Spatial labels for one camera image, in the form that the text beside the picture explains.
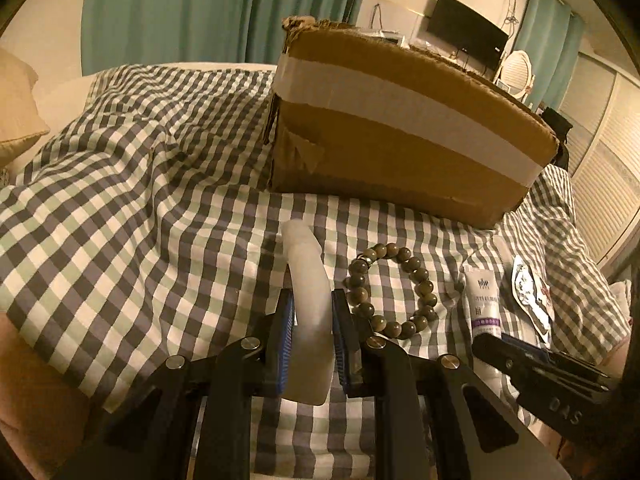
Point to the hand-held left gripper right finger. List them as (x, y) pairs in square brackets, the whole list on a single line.
[(342, 342)]

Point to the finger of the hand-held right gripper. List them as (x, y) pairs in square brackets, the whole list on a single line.
[(522, 344), (500, 357)]

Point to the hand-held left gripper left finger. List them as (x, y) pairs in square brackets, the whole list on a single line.
[(286, 342)]

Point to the white plastic bottle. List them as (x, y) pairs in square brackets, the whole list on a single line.
[(307, 300)]

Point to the white tube with purple label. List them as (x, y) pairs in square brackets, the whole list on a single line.
[(482, 300)]

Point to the taped cardboard box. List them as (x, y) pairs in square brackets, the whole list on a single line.
[(400, 150)]

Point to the checkered blanket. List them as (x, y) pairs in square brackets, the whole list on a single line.
[(150, 185)]

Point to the white louvered wardrobe doors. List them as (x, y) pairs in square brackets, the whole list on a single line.
[(605, 150)]

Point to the black hanging clothing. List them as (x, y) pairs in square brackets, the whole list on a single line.
[(560, 130)]

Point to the white oval mirror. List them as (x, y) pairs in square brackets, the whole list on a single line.
[(515, 72)]

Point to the narrow teal curtain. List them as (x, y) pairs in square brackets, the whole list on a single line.
[(545, 35)]

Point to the black television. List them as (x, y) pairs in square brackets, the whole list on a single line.
[(467, 32)]

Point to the wide teal curtain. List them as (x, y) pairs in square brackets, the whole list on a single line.
[(200, 10)]

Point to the beige pillow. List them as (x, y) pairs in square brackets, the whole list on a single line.
[(15, 110)]

